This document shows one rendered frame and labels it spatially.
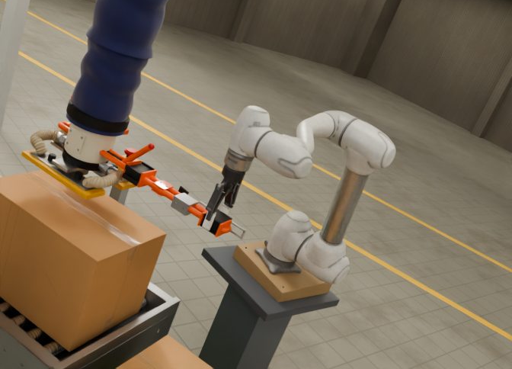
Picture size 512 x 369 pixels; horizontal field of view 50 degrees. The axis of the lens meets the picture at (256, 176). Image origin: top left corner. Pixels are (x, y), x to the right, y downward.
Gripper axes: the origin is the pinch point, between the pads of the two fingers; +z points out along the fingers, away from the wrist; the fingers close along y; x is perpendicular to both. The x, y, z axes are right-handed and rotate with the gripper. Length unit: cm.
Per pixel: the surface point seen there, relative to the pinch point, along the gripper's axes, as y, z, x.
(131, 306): -10, 59, -25
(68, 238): 21, 26, -40
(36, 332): 24, 66, -40
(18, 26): -163, 29, -298
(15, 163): -139, 121, -241
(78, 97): 11, -18, -61
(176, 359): -10, 66, 2
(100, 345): 16, 60, -17
